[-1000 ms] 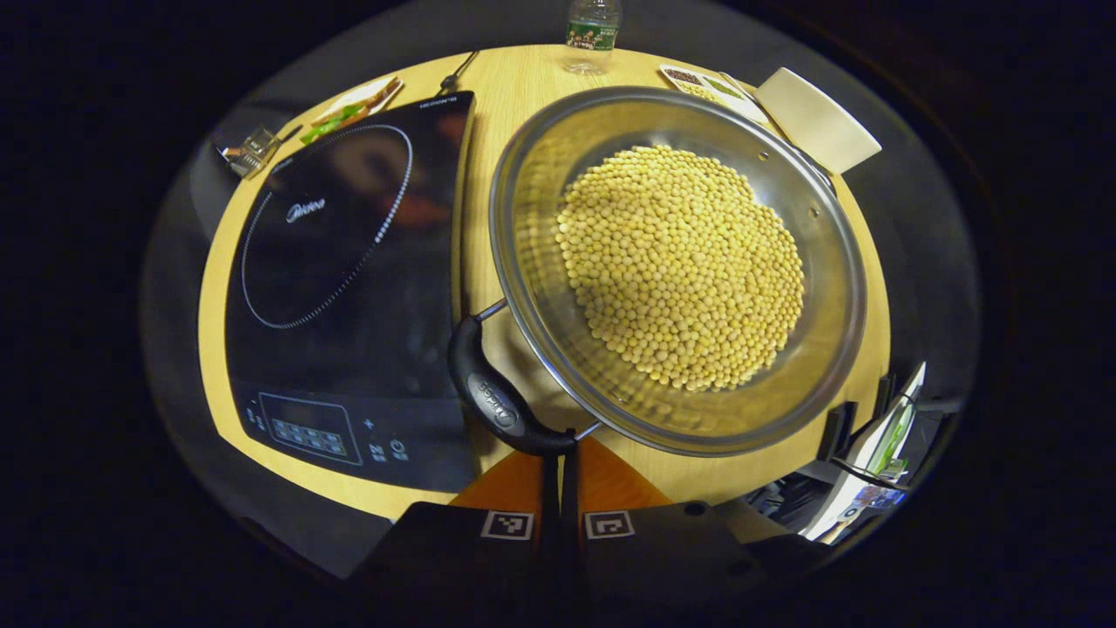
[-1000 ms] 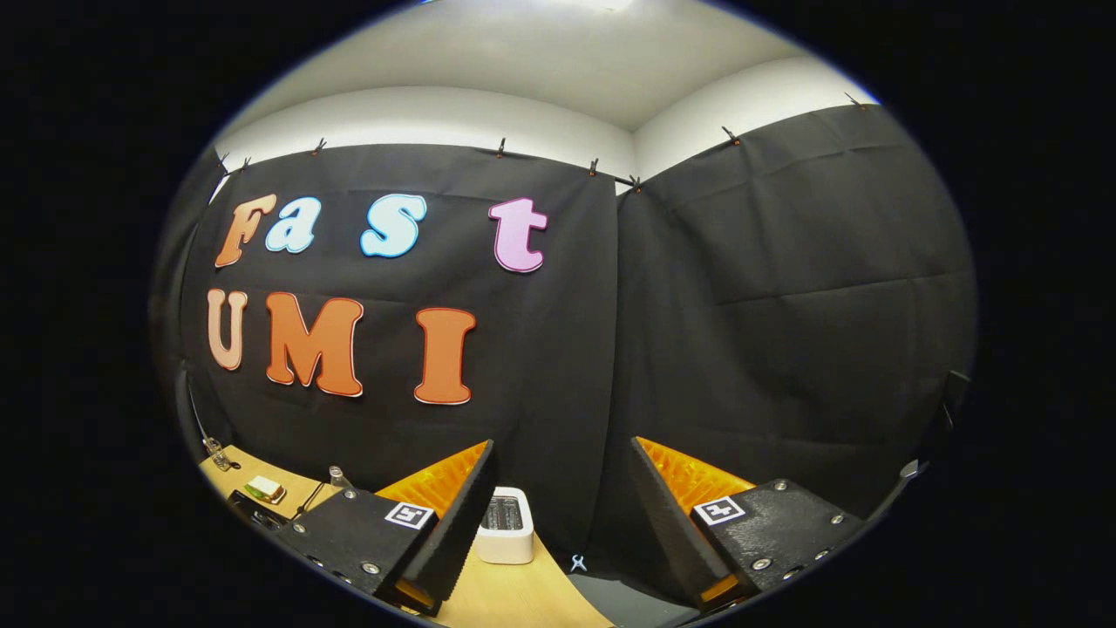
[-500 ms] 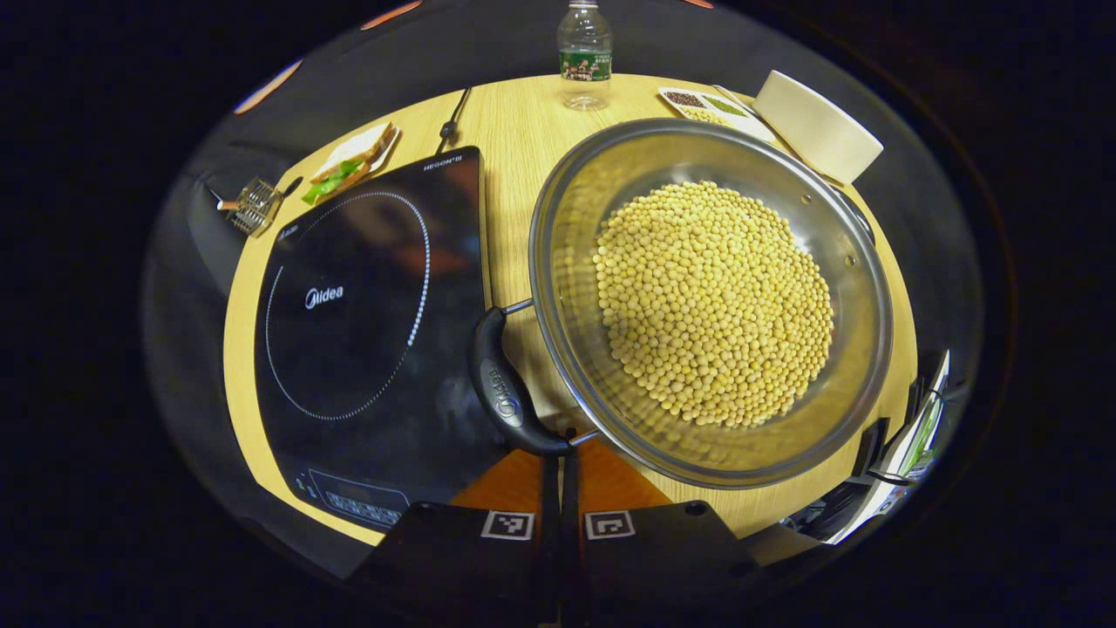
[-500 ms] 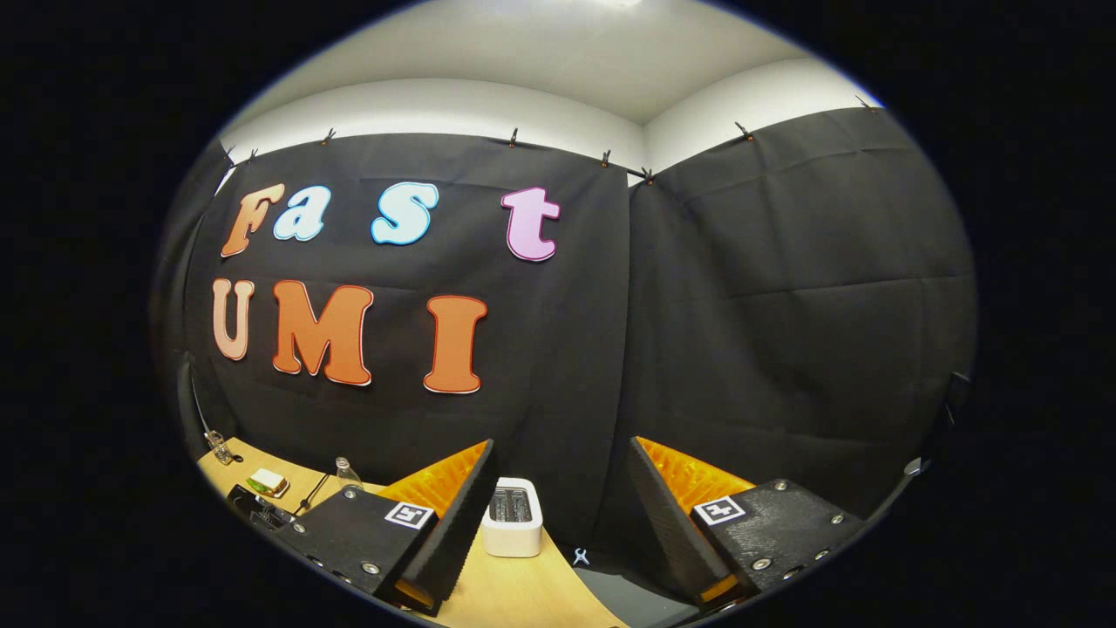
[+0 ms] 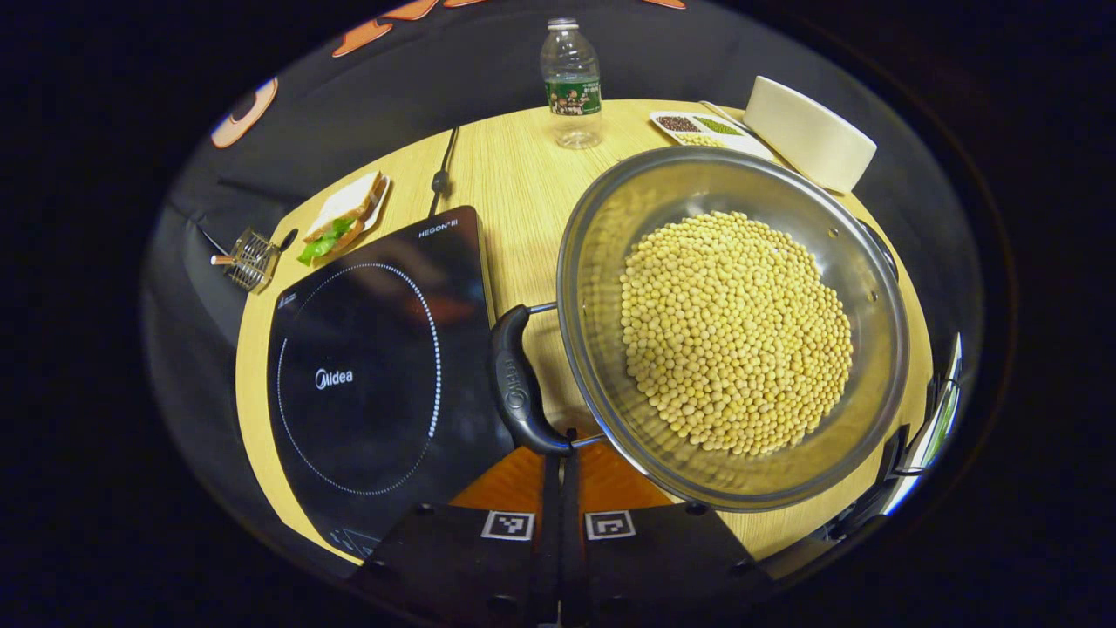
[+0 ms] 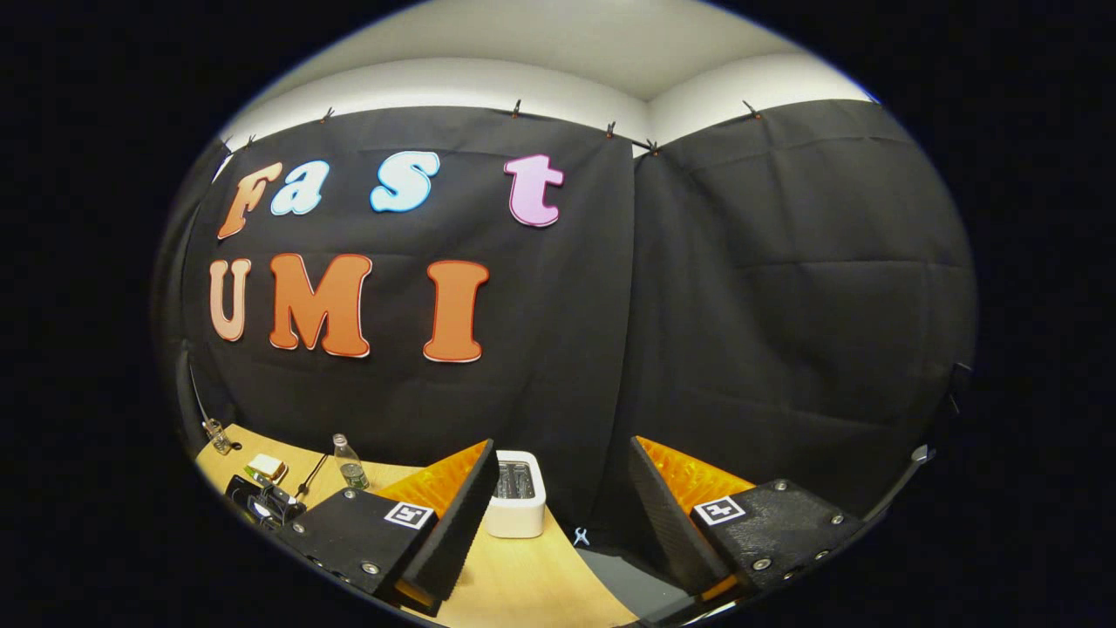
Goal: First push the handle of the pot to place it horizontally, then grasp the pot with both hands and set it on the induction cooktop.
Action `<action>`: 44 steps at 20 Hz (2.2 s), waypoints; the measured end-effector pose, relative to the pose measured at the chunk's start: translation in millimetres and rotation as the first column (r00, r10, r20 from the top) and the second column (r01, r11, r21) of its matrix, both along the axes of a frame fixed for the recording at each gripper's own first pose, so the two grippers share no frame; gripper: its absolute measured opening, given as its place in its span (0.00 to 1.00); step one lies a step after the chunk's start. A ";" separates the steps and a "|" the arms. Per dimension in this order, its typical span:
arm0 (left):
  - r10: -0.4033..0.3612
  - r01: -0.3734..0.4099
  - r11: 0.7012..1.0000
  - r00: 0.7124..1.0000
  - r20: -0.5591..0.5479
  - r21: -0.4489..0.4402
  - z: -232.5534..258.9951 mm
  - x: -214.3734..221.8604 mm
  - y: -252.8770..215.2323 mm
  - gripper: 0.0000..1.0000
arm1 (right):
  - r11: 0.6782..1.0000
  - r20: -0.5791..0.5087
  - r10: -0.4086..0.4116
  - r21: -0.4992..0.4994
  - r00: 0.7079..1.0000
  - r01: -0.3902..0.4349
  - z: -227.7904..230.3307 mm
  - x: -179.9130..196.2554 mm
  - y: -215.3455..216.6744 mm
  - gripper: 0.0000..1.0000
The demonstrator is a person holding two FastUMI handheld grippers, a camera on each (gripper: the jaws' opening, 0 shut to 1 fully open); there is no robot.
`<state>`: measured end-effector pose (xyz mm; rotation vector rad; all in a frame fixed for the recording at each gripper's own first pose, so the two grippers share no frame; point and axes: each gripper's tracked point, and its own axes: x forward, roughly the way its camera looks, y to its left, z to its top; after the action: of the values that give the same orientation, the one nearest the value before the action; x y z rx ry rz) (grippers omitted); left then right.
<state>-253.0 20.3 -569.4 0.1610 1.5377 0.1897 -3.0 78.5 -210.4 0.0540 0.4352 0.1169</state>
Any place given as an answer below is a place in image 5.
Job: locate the pile of soybeans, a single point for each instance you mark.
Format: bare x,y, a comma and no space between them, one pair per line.
732,331

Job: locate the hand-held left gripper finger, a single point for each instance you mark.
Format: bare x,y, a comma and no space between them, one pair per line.
571,541
551,541

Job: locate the white divided dish of beans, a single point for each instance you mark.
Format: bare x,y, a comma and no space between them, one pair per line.
697,126

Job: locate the white toaster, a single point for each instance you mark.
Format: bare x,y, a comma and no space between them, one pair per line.
811,135

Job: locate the small white plate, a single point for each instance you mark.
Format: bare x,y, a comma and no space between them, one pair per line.
382,205

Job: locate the sandwich with lettuce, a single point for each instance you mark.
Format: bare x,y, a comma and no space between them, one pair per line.
344,222

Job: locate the clear plastic water bottle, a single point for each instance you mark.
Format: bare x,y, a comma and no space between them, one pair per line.
571,78

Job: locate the black induction cooktop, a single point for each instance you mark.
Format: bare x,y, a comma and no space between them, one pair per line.
366,375

